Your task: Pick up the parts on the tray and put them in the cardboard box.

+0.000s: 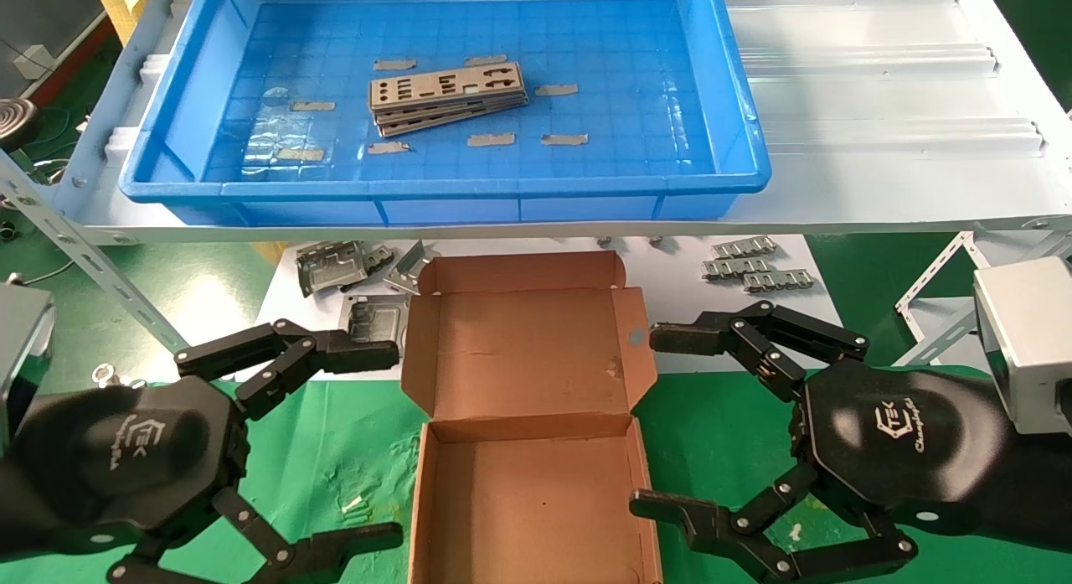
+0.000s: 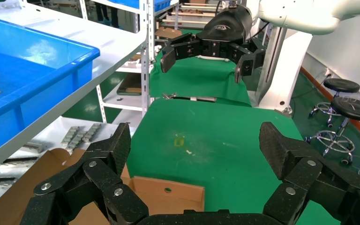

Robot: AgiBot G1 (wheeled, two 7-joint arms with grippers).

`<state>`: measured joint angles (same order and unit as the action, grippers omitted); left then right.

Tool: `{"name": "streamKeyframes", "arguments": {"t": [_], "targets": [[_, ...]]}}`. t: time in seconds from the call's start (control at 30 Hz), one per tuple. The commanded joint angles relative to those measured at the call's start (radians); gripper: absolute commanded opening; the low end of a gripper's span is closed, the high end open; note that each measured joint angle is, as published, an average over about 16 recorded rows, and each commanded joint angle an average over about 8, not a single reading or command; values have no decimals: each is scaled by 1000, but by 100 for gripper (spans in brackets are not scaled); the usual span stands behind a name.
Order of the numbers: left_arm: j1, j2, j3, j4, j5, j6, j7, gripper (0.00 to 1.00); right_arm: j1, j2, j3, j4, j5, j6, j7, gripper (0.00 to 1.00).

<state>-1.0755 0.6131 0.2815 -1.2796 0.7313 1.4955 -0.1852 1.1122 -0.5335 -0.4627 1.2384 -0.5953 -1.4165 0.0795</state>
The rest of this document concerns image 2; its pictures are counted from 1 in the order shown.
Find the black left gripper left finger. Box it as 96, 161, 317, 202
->
20, 122, 150, 225

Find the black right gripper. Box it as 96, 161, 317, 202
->
160, 5, 266, 84

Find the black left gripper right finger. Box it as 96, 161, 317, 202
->
258, 121, 360, 225

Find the flat brown cardboard piece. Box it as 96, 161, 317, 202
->
155, 27, 183, 39

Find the brown cardboard box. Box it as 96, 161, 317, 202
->
0, 148, 205, 225

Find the brown flat tray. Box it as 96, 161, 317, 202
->
117, 73, 143, 96

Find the blue plastic tray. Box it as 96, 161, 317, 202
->
0, 14, 101, 160

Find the silver toothed metal strip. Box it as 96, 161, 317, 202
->
82, 123, 103, 143
74, 130, 89, 147
60, 126, 81, 153

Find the silver metal bar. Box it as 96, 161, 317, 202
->
190, 96, 218, 103

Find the white slotted side rack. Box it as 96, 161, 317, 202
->
96, 56, 156, 125

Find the white robot torso column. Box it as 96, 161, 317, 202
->
256, 26, 313, 113

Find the blue plastic crate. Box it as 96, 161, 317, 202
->
107, 0, 172, 13

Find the black round stool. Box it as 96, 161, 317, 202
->
304, 96, 360, 166
308, 78, 360, 128

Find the white background shelf rack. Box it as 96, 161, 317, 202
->
79, 0, 180, 33

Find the person in dark trousers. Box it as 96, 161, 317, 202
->
94, 3, 120, 29

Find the white metal shelf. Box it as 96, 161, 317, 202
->
0, 0, 156, 179

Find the wooden frame stack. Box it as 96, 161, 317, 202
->
161, 3, 218, 32

